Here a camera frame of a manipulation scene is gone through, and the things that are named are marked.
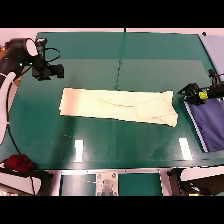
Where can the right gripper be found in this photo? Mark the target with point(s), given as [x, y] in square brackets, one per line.
[195, 92]

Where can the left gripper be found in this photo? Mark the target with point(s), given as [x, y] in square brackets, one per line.
[46, 70]

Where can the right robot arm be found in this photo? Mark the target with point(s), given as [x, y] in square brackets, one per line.
[203, 178]

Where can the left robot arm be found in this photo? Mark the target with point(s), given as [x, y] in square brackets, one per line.
[9, 56]

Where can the purple garment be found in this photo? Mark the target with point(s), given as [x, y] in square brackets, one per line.
[210, 123]

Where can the cream garment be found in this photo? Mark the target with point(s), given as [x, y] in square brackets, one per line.
[120, 106]

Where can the red garment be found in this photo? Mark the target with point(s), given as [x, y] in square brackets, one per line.
[18, 163]

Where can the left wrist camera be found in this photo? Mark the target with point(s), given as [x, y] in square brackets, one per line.
[41, 42]

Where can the silver frame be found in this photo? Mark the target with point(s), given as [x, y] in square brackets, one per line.
[106, 183]

